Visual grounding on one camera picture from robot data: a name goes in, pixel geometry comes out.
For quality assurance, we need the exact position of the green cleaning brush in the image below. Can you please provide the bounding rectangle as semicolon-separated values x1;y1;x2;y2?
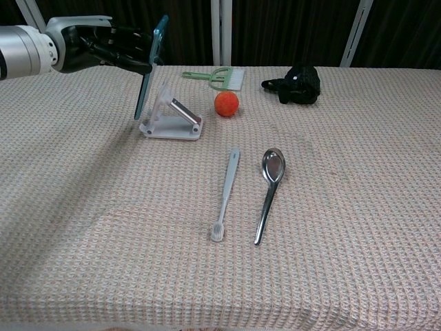
181;66;245;92

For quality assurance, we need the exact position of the grey toothbrush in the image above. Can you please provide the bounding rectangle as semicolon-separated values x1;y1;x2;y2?
210;147;241;244

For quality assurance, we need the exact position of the black fabric strap bundle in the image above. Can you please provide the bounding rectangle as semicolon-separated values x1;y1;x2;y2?
260;62;321;106

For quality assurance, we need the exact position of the black pleated curtain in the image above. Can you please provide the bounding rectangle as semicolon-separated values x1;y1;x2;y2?
0;0;27;27
231;0;359;67
34;0;213;66
354;0;441;70

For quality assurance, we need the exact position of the black smartphone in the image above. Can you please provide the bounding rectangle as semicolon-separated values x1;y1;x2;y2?
133;14;170;121

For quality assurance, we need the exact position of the white frame post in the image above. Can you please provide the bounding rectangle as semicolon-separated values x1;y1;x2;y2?
15;0;48;34
340;0;375;68
210;0;232;66

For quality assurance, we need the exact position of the white phone stand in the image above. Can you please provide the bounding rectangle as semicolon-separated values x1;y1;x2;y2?
139;79;204;141

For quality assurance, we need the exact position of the orange ball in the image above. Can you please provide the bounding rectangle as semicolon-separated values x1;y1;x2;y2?
214;90;240;118

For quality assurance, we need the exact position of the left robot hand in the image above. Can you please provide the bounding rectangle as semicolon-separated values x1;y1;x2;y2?
44;14;154;75

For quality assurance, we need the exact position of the metal spoon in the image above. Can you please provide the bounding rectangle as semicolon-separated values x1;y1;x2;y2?
254;148;287;246

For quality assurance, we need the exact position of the beige waffle tablecloth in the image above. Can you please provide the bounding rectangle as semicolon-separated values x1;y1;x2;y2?
0;64;441;331

